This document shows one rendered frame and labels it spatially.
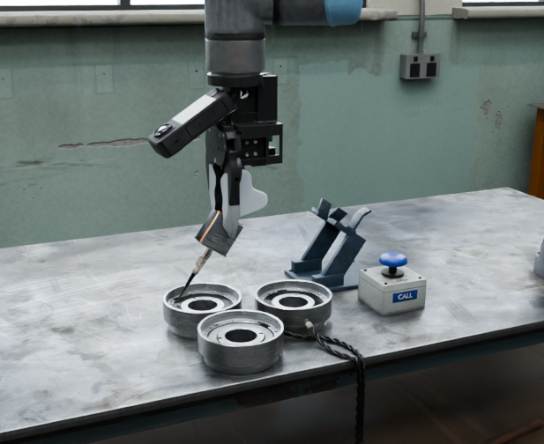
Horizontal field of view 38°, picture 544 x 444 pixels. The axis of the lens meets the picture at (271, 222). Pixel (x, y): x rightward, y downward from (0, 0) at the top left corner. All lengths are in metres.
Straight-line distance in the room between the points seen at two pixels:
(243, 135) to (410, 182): 2.14
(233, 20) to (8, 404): 0.51
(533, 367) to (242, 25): 0.91
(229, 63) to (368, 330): 0.39
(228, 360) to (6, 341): 0.31
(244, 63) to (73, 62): 1.60
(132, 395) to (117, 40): 1.78
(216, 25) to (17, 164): 1.66
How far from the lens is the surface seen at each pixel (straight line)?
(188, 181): 2.69
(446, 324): 1.09
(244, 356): 0.92
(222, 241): 1.04
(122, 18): 2.47
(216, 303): 1.06
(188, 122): 0.97
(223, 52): 0.97
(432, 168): 3.14
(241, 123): 1.01
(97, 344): 1.03
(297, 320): 1.01
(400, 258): 1.11
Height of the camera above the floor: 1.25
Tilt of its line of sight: 17 degrees down
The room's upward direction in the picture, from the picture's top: straight up
